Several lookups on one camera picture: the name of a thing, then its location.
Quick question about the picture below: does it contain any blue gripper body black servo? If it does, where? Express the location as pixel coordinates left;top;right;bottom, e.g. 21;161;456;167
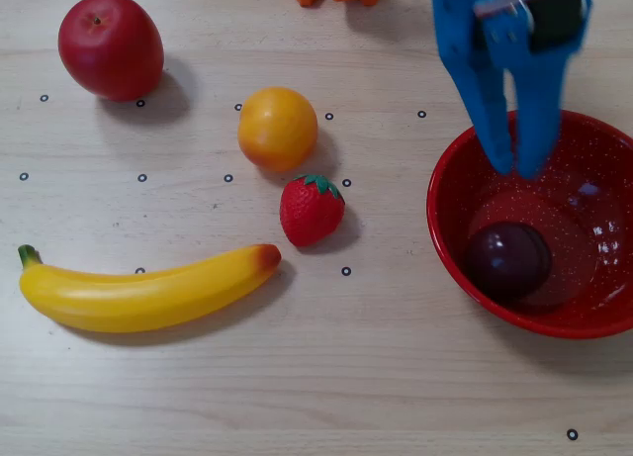
473;0;593;57

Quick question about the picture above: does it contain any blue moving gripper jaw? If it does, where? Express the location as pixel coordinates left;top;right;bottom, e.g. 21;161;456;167
430;0;535;177

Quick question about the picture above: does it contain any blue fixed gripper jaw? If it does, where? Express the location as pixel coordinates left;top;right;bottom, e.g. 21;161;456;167
513;51;571;181

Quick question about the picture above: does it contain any dark purple plum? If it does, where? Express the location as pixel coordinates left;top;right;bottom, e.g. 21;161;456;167
463;221;554;305

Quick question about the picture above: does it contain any red speckled bowl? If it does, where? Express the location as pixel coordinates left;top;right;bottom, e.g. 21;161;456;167
426;108;633;340

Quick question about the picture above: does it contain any yellow orange round fruit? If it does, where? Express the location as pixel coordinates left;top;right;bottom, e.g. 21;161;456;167
236;86;319;173

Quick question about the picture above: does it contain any red strawberry with green leaves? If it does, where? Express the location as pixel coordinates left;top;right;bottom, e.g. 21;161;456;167
279;173;346;248

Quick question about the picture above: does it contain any red apple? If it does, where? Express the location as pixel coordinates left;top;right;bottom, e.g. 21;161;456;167
57;0;165;103

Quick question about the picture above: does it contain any yellow banana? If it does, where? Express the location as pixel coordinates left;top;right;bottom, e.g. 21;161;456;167
17;243;283;334

